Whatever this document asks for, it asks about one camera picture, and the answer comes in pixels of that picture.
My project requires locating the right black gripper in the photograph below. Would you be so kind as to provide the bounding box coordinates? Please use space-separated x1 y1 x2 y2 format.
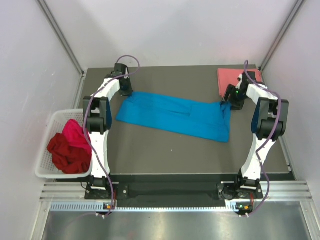
219 84 249 111

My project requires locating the blue t shirt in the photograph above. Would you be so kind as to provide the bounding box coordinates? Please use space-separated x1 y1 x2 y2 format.
116 92 231 143

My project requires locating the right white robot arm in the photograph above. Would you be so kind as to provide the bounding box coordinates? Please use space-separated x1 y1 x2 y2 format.
220 71 289 198

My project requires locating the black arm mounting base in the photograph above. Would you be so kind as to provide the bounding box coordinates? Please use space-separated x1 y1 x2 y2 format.
85 175 263 202

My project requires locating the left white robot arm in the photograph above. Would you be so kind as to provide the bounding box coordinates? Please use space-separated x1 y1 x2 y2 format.
83 62 133 200

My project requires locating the folded pink t shirt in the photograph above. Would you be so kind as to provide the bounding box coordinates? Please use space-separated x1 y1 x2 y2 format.
216 67 264 97

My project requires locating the magenta t shirt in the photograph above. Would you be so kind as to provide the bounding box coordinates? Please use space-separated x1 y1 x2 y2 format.
62 119 91 153

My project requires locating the dark red t shirt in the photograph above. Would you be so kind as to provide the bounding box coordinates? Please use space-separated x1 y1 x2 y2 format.
47 133 92 174

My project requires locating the white plastic laundry basket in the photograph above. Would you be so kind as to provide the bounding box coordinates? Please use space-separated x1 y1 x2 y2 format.
35 109 93 180

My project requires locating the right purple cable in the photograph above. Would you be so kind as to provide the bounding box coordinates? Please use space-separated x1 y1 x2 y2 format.
243 59 283 216

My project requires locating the white slotted cable duct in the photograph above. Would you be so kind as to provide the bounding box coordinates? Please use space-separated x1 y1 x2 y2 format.
50 201 250 213

